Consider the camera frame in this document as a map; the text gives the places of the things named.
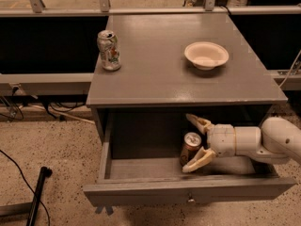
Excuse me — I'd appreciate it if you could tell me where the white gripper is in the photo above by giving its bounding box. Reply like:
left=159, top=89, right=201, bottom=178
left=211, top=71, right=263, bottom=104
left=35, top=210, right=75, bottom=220
left=182, top=114, right=235, bottom=173

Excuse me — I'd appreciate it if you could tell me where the orange soda can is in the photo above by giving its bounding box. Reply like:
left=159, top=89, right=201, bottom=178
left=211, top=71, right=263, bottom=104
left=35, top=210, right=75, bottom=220
left=180, top=132, right=201, bottom=166

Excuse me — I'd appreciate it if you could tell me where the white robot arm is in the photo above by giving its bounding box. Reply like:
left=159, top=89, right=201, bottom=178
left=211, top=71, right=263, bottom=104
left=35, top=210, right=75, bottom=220
left=182, top=114, right=301, bottom=173

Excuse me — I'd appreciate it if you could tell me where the open grey top drawer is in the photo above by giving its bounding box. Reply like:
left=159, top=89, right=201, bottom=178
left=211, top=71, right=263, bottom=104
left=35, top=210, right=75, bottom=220
left=83, top=105, right=297, bottom=208

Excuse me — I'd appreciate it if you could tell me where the white green soda can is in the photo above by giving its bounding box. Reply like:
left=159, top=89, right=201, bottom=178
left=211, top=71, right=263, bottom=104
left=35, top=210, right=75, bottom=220
left=97, top=30, right=121, bottom=72

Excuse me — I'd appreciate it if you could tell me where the grey wooden cabinet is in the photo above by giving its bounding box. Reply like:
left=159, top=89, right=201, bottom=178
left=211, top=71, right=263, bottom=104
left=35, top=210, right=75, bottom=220
left=86, top=13, right=289, bottom=143

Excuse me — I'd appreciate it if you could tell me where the white paper bowl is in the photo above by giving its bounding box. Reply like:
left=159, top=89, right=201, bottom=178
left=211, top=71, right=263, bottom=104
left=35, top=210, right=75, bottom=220
left=184, top=41, right=230, bottom=71

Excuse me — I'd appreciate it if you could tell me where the black metal stand leg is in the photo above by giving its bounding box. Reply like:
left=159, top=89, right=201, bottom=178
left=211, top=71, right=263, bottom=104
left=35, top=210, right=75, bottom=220
left=0, top=167, right=52, bottom=226

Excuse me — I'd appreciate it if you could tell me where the grey metal railing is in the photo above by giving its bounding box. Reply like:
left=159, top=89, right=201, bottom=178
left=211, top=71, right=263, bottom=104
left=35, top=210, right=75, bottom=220
left=0, top=0, right=301, bottom=17

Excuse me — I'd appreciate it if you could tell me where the cable bundle under rail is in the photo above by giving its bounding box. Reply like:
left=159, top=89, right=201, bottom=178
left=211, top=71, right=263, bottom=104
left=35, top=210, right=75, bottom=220
left=0, top=83, right=95, bottom=125

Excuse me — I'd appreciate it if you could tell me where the black floor cable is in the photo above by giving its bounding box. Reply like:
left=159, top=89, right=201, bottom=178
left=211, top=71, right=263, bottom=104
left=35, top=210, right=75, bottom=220
left=0, top=149, right=52, bottom=226

